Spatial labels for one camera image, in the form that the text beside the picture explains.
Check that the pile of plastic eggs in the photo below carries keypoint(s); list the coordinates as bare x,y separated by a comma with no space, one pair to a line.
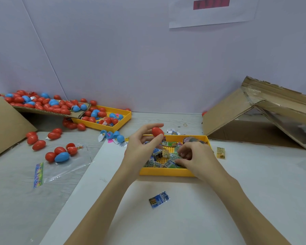
61,107

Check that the brown cardboard sheet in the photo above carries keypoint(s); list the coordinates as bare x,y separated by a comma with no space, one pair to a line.
41,110

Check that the yellow plastic tray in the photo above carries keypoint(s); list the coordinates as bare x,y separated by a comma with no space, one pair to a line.
163,172

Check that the yellow tray under eggs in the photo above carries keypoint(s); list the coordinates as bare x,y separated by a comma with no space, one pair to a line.
123,118

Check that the tall brown cardboard box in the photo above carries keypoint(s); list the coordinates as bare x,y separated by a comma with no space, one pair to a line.
4,127

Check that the single red plastic egg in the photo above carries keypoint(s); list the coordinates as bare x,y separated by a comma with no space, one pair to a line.
157,131

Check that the person's left forearm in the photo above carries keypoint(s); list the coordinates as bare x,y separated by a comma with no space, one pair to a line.
97,211

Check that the yellow label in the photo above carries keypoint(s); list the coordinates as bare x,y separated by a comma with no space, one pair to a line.
221,153

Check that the person's right forearm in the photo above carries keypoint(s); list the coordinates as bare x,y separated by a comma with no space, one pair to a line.
255,214

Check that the clear bag with coloured label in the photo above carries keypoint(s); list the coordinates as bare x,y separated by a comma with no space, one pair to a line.
64,173

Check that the white paper sign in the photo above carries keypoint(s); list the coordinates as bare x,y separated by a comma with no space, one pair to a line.
214,12

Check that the person's left hand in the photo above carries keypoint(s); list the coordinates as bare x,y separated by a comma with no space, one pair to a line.
137,153

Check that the person's right hand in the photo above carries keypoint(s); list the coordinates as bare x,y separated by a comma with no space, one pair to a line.
201,160

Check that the blue packet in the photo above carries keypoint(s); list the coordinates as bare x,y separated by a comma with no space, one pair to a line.
159,199

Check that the torn flattened cardboard box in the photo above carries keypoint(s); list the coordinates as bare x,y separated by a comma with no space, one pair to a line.
227,112

